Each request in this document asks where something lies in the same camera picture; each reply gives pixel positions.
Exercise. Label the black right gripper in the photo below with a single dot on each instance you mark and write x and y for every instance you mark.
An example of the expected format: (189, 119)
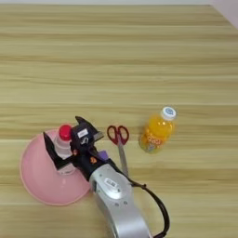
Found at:
(88, 162)

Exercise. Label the clear red-capped water bottle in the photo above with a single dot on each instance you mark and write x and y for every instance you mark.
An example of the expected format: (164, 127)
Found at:
(63, 142)

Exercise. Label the orange juice bottle white cap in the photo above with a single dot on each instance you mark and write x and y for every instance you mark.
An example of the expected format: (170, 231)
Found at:
(158, 131)

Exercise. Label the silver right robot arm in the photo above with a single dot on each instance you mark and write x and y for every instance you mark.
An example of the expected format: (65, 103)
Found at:
(121, 207)

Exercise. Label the pink round plate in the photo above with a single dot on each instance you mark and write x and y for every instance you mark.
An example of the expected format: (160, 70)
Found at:
(40, 179)

